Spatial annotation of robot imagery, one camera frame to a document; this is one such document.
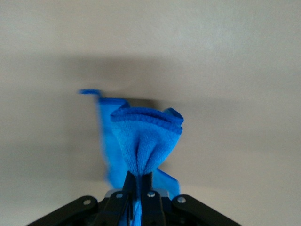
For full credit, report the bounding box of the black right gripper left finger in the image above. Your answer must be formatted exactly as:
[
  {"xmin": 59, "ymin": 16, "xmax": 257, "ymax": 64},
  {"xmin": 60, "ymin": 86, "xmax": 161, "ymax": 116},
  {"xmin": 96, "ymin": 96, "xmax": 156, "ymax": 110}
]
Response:
[{"xmin": 28, "ymin": 171, "xmax": 137, "ymax": 226}]

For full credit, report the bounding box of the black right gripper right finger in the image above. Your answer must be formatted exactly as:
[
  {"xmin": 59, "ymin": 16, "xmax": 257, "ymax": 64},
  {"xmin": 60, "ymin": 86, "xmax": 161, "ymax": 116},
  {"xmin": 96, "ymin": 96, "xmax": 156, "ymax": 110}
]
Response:
[{"xmin": 140, "ymin": 171, "xmax": 237, "ymax": 226}]

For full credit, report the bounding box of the blue microfibre towel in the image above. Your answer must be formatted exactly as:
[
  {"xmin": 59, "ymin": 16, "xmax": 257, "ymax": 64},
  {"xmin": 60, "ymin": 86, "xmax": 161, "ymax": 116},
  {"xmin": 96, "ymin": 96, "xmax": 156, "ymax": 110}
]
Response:
[{"xmin": 79, "ymin": 89, "xmax": 184, "ymax": 226}]

